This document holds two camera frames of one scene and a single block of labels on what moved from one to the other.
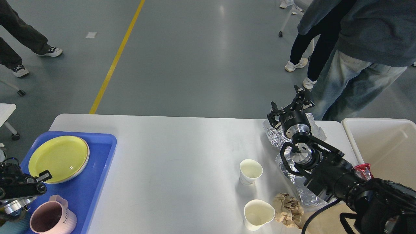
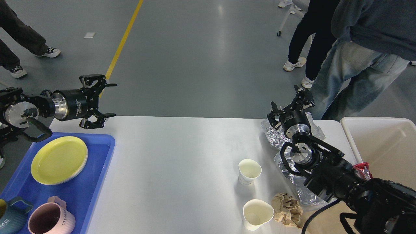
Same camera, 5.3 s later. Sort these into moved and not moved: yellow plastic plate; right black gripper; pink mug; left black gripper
Moved: left black gripper
Not moved: pink mug; yellow plastic plate; right black gripper
